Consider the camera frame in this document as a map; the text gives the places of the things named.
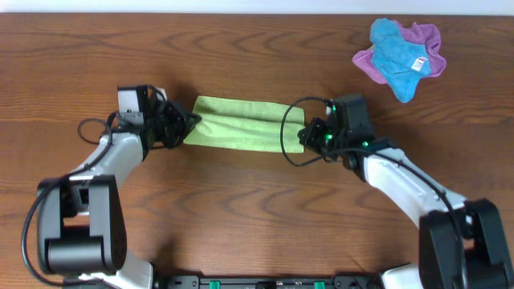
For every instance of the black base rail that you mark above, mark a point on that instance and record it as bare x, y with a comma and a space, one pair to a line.
288, 282

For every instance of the green cloth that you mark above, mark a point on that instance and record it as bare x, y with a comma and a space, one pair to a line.
247, 125

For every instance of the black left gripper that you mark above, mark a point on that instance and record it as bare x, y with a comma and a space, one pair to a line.
177, 126

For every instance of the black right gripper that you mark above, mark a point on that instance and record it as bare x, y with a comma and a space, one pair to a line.
309, 133

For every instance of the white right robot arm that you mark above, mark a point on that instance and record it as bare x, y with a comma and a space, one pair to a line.
462, 243

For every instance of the blue cloth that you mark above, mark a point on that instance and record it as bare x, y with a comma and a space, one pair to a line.
403, 64

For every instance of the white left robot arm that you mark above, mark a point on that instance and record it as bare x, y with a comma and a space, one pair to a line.
80, 225

